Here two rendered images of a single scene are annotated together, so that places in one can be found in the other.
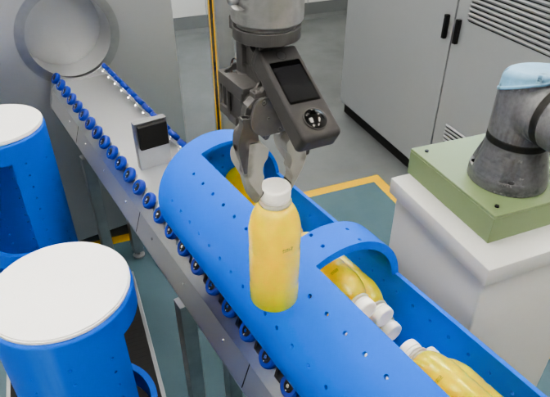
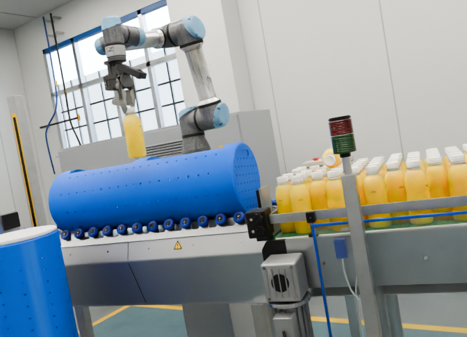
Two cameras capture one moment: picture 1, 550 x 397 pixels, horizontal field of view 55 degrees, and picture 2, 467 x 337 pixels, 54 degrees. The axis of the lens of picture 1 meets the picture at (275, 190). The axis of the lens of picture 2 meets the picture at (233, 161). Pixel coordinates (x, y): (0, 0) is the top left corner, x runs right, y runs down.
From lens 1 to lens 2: 143 cm
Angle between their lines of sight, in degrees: 45
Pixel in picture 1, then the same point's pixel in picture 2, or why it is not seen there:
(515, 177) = (199, 145)
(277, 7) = (121, 48)
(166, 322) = not seen: outside the picture
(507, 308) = not seen: hidden behind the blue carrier
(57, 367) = (37, 254)
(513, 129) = (190, 128)
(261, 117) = (123, 80)
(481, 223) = not seen: hidden behind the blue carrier
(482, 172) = (187, 149)
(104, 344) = (55, 244)
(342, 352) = (169, 165)
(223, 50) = (33, 184)
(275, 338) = (141, 187)
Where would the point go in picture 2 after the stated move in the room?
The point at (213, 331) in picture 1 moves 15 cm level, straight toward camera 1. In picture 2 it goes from (99, 255) to (118, 257)
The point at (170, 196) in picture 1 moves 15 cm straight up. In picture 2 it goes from (59, 194) to (52, 159)
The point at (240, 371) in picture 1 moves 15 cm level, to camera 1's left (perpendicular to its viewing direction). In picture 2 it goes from (124, 253) to (87, 265)
